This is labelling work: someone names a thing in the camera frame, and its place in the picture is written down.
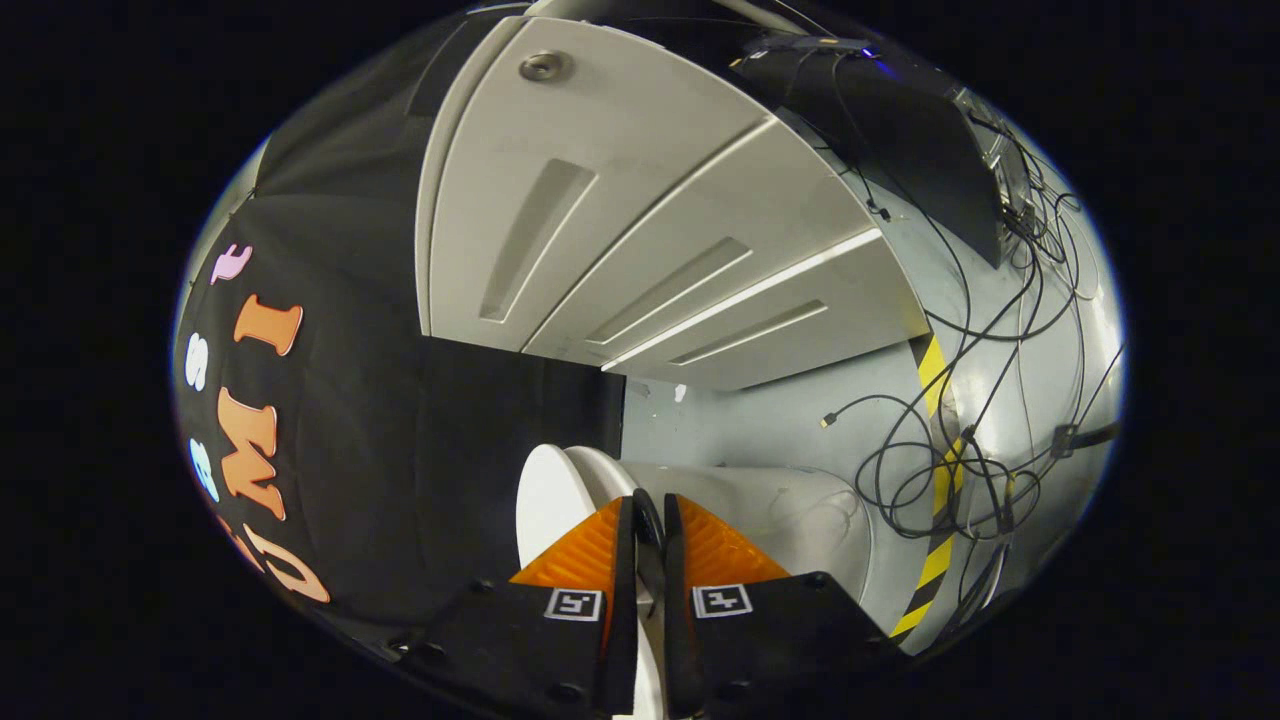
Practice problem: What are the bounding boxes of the tangle of black cables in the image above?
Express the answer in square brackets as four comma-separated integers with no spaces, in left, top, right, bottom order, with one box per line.
[820,60,1126,621]

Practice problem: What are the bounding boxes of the white toilet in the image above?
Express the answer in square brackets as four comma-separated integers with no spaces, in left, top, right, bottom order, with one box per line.
[565,445,873,641]

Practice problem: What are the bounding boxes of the black backdrop cloth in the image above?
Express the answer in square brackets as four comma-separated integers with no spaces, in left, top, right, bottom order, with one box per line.
[172,0,1009,641]

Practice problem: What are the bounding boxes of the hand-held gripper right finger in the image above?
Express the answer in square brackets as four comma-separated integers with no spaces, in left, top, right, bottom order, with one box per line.
[663,493,909,719]

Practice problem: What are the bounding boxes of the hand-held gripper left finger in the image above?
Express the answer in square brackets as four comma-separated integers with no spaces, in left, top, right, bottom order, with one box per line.
[395,496,639,719]

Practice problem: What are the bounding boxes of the yellow black floor tape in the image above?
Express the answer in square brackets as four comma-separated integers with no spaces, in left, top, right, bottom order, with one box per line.
[888,335,973,641]

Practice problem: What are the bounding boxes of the white drawer cabinet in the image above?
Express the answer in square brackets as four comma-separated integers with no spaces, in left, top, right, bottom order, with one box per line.
[414,14,933,393]

